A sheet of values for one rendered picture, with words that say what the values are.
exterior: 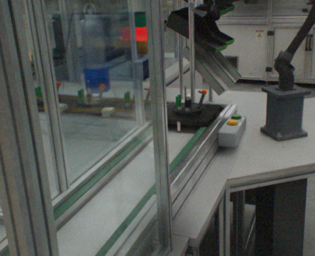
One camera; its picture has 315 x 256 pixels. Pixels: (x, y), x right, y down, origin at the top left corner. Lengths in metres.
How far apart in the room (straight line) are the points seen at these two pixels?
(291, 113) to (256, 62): 4.18
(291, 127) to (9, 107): 1.50
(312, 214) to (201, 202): 1.75
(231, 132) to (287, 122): 0.30
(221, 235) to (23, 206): 1.18
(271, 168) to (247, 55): 4.50
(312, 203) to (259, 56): 3.18
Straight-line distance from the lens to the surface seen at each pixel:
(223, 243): 1.71
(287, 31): 5.89
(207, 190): 1.48
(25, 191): 0.60
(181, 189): 1.34
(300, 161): 1.72
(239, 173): 1.60
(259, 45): 6.00
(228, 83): 2.18
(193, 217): 1.33
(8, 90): 0.55
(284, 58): 1.86
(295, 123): 1.92
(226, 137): 1.70
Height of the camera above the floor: 1.57
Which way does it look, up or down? 20 degrees down
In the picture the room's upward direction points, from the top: 3 degrees counter-clockwise
